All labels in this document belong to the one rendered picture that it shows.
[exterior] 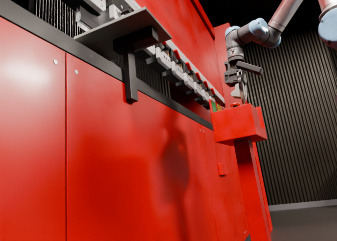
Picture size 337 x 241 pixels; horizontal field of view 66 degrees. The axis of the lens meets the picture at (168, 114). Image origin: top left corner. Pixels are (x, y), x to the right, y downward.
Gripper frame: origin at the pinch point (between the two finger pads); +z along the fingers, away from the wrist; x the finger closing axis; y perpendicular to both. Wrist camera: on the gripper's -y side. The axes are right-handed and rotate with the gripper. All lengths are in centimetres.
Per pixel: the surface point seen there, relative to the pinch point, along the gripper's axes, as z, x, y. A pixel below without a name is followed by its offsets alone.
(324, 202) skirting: 78, -354, -14
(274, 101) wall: -84, -343, 36
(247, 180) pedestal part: 33.4, 8.2, 0.3
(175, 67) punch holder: -33, -18, 44
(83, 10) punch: -27, 57, 38
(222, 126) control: 12.9, 15.2, 5.7
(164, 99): 0.9, 26.3, 25.2
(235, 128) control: 14.2, 15.1, 0.9
